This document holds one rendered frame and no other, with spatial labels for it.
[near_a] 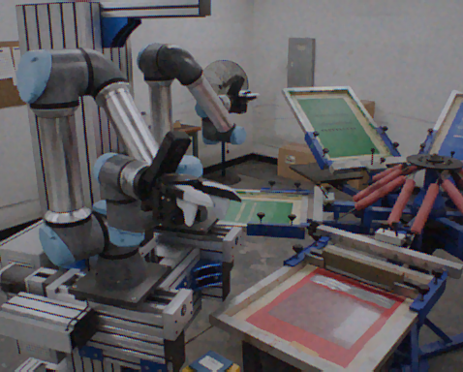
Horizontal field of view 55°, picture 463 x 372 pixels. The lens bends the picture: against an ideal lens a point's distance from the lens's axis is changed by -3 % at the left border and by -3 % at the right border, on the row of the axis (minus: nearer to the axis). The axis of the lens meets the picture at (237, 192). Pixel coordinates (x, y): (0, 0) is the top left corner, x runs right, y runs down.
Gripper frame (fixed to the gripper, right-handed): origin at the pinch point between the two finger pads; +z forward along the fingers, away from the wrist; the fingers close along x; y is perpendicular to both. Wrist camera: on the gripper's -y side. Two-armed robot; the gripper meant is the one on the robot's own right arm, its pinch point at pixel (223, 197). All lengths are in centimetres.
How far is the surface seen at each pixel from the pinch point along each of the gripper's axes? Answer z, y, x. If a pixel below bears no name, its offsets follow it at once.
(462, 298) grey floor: -31, 127, -313
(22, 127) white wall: -410, 42, -131
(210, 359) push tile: -37, 66, -39
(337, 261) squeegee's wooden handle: -38, 50, -112
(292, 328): -29, 63, -71
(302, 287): -43, 60, -97
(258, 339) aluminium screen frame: -31, 62, -55
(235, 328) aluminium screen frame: -41, 62, -55
